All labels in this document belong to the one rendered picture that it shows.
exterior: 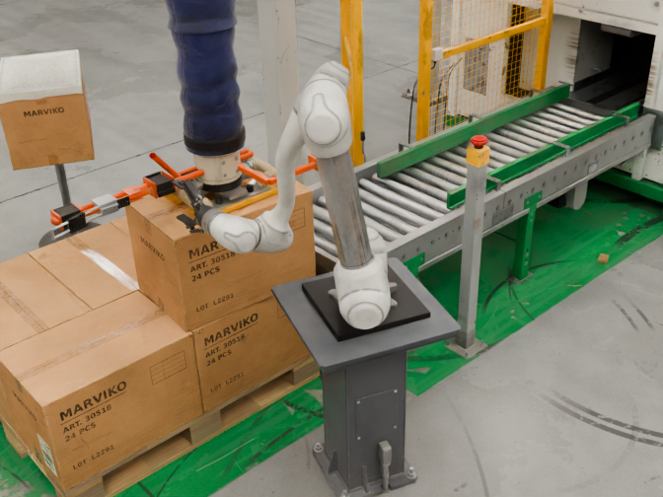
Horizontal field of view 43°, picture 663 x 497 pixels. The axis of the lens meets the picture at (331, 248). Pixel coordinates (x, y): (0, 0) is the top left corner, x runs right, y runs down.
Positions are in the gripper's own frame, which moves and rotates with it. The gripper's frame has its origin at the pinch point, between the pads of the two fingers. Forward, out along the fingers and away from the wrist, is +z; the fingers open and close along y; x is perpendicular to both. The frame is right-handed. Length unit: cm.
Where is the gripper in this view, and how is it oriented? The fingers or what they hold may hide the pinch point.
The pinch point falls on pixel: (179, 199)
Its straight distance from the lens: 294.4
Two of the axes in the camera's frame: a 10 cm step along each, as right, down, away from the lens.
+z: -6.5, -3.7, 6.7
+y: 0.3, 8.6, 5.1
